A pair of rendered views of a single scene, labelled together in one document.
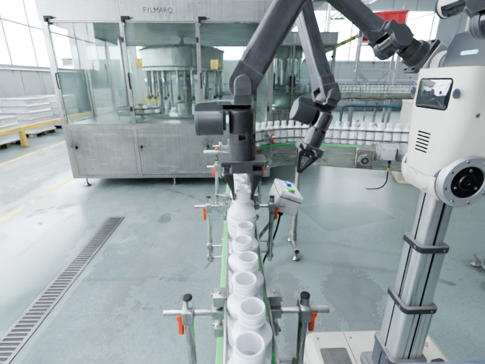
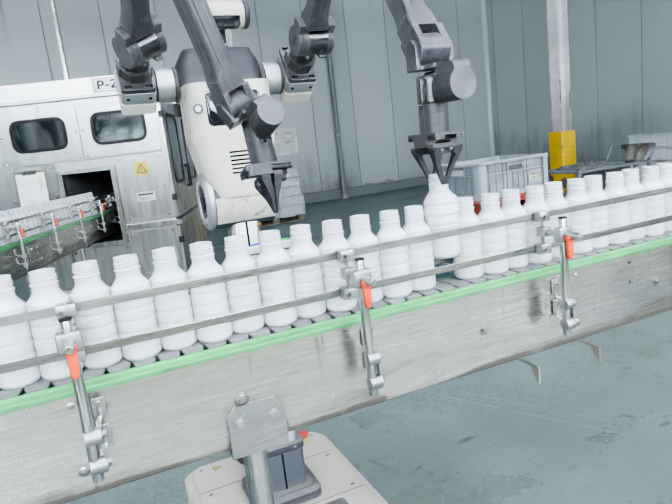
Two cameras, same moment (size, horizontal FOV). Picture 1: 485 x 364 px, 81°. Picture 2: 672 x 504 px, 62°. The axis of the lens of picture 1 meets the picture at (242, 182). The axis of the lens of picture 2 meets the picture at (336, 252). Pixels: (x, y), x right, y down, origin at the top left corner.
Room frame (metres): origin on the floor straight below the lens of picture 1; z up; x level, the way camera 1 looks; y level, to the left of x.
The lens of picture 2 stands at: (1.21, 0.96, 1.30)
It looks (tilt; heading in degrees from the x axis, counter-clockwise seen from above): 11 degrees down; 249
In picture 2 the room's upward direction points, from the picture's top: 7 degrees counter-clockwise
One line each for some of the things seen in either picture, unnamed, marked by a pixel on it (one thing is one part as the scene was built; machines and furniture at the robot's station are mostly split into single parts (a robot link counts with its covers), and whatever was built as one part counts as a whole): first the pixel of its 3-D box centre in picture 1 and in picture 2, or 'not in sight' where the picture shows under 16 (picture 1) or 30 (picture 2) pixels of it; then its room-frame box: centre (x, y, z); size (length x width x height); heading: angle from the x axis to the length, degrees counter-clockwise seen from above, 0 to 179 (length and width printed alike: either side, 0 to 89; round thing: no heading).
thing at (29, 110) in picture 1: (20, 117); not in sight; (8.03, 6.15, 0.50); 1.23 x 1.04 x 1.00; 92
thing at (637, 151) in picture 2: not in sight; (637, 156); (-3.70, -3.19, 0.85); 0.36 x 0.12 x 0.27; 92
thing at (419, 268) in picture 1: (414, 286); not in sight; (0.87, -0.64, 0.74); 0.11 x 0.11 x 0.40; 2
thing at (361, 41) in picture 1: (372, 82); not in sight; (7.06, -3.04, 1.40); 0.92 x 0.72 x 2.80; 74
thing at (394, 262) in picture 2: not in sight; (392, 253); (0.73, 0.01, 1.08); 0.06 x 0.06 x 0.17
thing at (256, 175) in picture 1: (245, 180); (434, 160); (0.61, -0.01, 1.25); 0.07 x 0.07 x 0.09; 2
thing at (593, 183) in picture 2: not in sight; (593, 211); (0.20, -0.02, 1.08); 0.06 x 0.06 x 0.17
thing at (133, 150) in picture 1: (182, 97); not in sight; (5.20, 1.04, 1.18); 2.88 x 2.73 x 2.35; 92
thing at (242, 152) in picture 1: (242, 149); (434, 122); (0.61, 0.00, 1.32); 0.10 x 0.07 x 0.07; 92
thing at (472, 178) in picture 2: not in sight; (491, 176); (-1.03, -2.00, 1.00); 0.61 x 0.41 x 0.22; 9
